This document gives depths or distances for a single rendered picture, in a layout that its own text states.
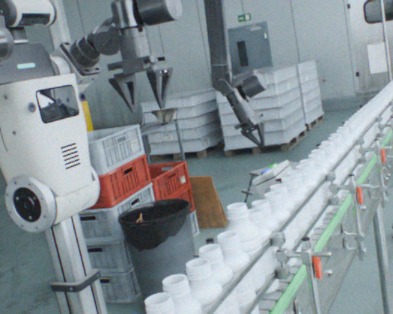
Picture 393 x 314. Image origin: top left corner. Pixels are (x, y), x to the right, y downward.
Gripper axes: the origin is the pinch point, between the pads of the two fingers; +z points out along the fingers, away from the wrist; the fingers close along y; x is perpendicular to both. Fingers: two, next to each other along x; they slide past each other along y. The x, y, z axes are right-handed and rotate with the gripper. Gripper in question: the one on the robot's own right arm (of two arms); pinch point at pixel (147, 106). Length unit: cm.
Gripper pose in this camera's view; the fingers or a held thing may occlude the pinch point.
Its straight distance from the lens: 101.5
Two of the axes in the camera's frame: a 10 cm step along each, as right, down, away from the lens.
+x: 3.8, -2.5, 8.9
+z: 1.8, 9.7, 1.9
